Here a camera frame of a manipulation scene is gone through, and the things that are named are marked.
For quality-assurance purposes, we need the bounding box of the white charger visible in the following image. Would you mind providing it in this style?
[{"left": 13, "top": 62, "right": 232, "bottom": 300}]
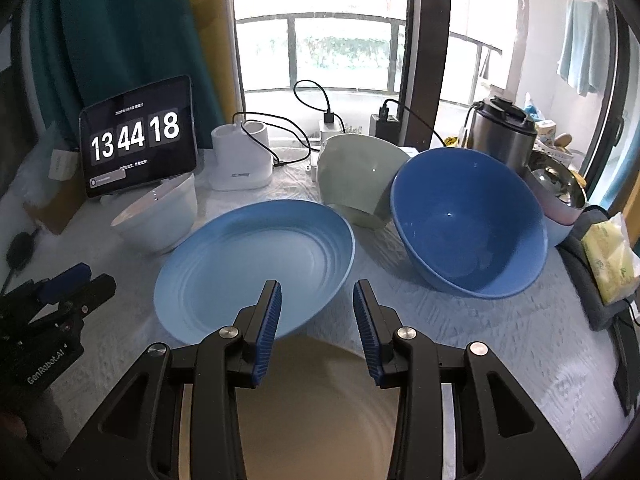
[{"left": 319, "top": 111, "right": 346, "bottom": 144}]

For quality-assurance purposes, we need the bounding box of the black phone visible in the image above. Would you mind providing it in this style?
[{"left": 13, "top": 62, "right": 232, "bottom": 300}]
[{"left": 612, "top": 320, "right": 639, "bottom": 416}]

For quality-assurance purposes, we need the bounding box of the black power bank cable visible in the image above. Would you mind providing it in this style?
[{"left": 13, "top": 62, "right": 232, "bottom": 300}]
[{"left": 381, "top": 99, "right": 447, "bottom": 148}]

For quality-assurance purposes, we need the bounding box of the dark door frame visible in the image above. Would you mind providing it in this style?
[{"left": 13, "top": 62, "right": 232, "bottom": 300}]
[{"left": 400, "top": 0, "right": 453, "bottom": 151}]

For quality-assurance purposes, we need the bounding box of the white textured tablecloth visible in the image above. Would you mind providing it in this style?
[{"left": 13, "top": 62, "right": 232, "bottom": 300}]
[{"left": 0, "top": 145, "right": 632, "bottom": 480}]

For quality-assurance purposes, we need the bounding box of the balcony railing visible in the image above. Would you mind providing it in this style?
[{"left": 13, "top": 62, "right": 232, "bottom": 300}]
[{"left": 235, "top": 14, "right": 503, "bottom": 111}]

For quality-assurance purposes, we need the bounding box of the large blue bowl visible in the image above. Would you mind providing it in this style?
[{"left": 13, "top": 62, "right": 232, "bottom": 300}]
[{"left": 390, "top": 148, "right": 549, "bottom": 301}]

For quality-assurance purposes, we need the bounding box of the stainless steel bowl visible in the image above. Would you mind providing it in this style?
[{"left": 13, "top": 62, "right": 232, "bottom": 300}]
[{"left": 527, "top": 152, "right": 587, "bottom": 208}]

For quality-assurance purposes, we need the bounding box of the pink bowl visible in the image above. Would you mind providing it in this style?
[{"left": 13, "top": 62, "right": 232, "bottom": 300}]
[{"left": 525, "top": 170, "right": 586, "bottom": 226}]

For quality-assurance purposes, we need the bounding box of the small white box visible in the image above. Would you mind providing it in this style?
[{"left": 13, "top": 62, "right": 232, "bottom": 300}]
[{"left": 50, "top": 149, "right": 81, "bottom": 181}]

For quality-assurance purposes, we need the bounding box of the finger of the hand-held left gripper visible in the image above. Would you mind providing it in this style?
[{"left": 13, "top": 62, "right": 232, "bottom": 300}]
[
  {"left": 10, "top": 262, "right": 93, "bottom": 311},
  {"left": 30, "top": 274, "right": 117, "bottom": 333}
]

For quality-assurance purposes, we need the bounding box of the light blue ribbed plate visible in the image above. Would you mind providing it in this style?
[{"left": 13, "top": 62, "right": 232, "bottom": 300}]
[{"left": 154, "top": 200, "right": 356, "bottom": 346}]

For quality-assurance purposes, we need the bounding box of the beige plate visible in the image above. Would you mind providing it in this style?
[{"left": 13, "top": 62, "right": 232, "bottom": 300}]
[{"left": 177, "top": 336, "right": 453, "bottom": 480}]

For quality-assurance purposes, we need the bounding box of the grey cloth bag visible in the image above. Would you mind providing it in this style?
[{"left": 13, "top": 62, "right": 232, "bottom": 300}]
[{"left": 557, "top": 205, "right": 638, "bottom": 331}]

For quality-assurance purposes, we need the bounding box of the black round disc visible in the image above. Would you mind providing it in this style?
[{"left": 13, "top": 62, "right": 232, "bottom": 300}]
[{"left": 6, "top": 232, "right": 33, "bottom": 272}]

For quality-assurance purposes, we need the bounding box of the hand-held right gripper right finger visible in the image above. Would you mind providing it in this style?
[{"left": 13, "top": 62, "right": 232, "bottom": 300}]
[{"left": 353, "top": 280, "right": 583, "bottom": 480}]

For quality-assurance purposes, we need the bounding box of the yellow curtain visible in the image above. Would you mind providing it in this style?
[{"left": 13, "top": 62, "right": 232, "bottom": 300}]
[{"left": 190, "top": 0, "right": 242, "bottom": 126}]

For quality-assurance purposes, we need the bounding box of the pale green bowl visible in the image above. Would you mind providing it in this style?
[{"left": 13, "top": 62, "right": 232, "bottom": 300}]
[{"left": 318, "top": 134, "right": 412, "bottom": 228}]

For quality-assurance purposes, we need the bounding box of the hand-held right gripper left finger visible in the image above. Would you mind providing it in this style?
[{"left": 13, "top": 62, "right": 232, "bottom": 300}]
[{"left": 55, "top": 280, "right": 283, "bottom": 480}]

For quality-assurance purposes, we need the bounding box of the white strawberry-print bowl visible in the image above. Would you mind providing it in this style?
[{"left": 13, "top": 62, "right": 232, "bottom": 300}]
[{"left": 110, "top": 172, "right": 197, "bottom": 255}]

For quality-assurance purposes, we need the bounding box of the black charger cable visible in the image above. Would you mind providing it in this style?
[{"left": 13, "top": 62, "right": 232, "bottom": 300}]
[{"left": 293, "top": 80, "right": 335, "bottom": 126}]

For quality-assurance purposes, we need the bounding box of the black lamp cable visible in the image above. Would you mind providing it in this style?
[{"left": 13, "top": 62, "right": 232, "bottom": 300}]
[{"left": 232, "top": 111, "right": 312, "bottom": 167}]

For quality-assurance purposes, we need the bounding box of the tablet showing clock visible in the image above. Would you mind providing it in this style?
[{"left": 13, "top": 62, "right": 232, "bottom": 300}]
[{"left": 79, "top": 75, "right": 198, "bottom": 198}]

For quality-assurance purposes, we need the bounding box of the white desk lamp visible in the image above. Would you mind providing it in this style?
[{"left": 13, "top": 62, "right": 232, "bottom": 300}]
[{"left": 167, "top": 0, "right": 286, "bottom": 191}]

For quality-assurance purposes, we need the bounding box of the yellow tissue pack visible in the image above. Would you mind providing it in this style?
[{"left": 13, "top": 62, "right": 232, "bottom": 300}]
[{"left": 582, "top": 212, "right": 640, "bottom": 306}]

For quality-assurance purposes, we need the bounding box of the stainless steel tumbler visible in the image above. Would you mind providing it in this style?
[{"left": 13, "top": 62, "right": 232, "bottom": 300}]
[{"left": 466, "top": 96, "right": 538, "bottom": 176}]

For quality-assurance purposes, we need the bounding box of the light blue towel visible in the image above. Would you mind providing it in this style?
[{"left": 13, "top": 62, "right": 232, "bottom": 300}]
[{"left": 557, "top": 0, "right": 613, "bottom": 96}]

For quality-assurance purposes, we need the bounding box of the teal curtain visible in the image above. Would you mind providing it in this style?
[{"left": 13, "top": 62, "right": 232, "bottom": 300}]
[{"left": 30, "top": 0, "right": 223, "bottom": 181}]

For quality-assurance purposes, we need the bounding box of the cardboard box with plastic bag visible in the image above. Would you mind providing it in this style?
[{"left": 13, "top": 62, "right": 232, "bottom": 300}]
[{"left": 15, "top": 135, "right": 81, "bottom": 206}]

